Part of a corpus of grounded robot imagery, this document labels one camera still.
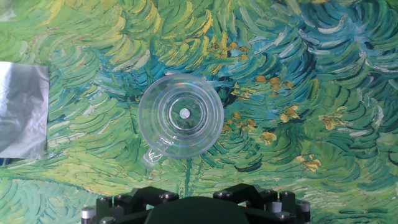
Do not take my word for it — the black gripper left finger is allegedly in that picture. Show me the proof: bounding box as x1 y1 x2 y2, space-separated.
81 187 180 224

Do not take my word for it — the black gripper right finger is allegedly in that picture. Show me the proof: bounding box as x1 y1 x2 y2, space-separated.
213 183 312 224

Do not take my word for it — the clear plastic cup with handle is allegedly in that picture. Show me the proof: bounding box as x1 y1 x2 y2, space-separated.
138 73 225 170

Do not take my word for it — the silver foil pouch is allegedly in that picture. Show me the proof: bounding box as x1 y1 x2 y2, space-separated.
0 61 50 160

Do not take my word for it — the green swirl painting tablecloth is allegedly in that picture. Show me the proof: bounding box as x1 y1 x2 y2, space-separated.
0 0 398 224

